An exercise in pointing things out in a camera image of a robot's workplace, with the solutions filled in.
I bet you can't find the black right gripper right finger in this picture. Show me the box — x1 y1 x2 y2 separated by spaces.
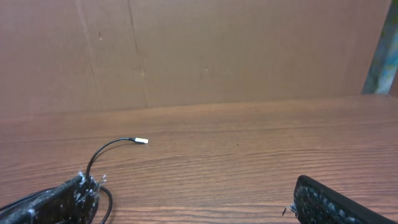
285 175 397 224

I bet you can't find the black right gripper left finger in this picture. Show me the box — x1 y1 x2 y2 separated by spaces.
1 172 106 224

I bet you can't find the thin black USB cable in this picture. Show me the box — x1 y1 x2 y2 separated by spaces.
0 137 149 224

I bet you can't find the cardboard back panel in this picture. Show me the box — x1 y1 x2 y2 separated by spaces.
1 0 391 117

